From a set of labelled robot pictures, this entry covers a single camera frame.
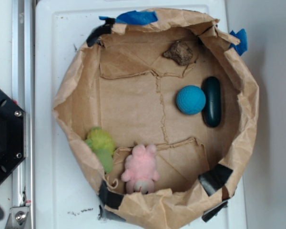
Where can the metal corner bracket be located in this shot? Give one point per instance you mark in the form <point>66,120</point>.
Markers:
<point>19,218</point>

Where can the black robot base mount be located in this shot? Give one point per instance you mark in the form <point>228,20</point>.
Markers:
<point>11,136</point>

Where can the pink plush sheep toy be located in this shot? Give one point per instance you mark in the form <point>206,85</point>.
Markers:
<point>140,170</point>

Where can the black tape bottom right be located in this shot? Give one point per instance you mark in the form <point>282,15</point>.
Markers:
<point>209,214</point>

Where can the blue tape top piece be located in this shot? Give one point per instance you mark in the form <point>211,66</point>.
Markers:
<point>133,18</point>

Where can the black tape bottom left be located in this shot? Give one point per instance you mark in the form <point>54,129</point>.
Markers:
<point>109,199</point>

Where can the black tape top left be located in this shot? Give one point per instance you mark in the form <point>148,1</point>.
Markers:
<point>106,28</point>

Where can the brown rough rock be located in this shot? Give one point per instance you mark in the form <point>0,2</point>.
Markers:
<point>180,52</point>

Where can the black tape right inner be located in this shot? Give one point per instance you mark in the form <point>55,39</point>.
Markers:
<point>215,178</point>

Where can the green plush toy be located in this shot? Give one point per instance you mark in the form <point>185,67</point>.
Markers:
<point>103,145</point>

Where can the blue dimpled ball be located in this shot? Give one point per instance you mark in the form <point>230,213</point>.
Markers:
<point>190,100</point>

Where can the brown paper bag bin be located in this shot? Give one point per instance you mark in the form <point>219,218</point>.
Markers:
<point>125,86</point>

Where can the dark teal oval capsule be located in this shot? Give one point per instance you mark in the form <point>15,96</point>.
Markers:
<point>212,109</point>

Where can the aluminium extrusion rail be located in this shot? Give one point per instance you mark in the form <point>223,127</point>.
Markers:
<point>23,76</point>

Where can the black tape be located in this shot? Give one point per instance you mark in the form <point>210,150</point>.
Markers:
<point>215,178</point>
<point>106,28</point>
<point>209,214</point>
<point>109,199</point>

